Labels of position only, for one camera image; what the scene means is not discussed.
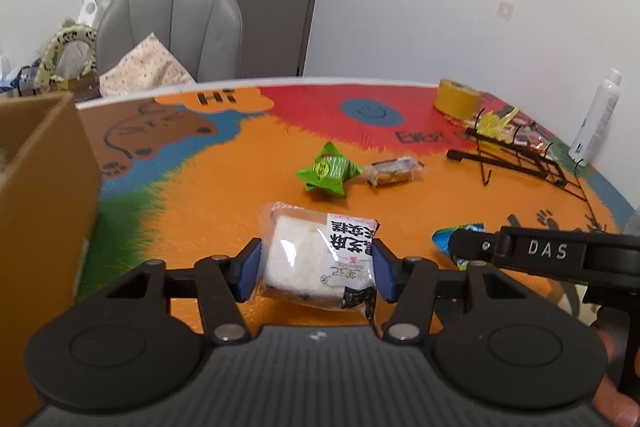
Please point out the white spray bottle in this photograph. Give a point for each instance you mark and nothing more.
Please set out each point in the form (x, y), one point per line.
(597, 117)

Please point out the small brown snack packet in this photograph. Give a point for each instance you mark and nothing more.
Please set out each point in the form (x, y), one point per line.
(392, 172)

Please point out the grey chair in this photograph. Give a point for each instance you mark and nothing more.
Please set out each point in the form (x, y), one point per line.
(175, 27)

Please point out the person's right hand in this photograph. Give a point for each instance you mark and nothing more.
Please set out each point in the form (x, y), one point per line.
(620, 407)

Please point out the spotted cream cushion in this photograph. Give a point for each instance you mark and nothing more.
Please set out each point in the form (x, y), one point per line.
(145, 69)

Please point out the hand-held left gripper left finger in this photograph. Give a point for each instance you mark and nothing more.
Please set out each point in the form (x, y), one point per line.
(248, 272)

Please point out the green triangular snack packet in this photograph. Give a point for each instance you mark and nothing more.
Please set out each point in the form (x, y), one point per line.
(325, 169)

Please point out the brown cardboard box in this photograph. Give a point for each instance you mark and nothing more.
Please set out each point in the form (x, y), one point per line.
(40, 232)

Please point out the yellow snack packet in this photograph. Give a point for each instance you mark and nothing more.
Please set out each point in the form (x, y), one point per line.
(492, 123)

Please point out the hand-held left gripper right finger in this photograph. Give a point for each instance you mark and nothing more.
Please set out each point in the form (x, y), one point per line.
(386, 272)

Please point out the yellow tape roll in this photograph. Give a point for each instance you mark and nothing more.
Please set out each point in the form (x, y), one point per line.
(454, 99)

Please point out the white wall hook pad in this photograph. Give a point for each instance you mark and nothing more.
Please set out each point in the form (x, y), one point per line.
(505, 9)

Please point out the white rice cake packet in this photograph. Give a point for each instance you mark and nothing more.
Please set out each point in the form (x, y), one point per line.
(300, 257)

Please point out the green blue snack packet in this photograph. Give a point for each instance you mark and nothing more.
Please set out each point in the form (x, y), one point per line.
(442, 241)

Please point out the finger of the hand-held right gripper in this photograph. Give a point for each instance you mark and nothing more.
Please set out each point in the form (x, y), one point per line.
(475, 247)

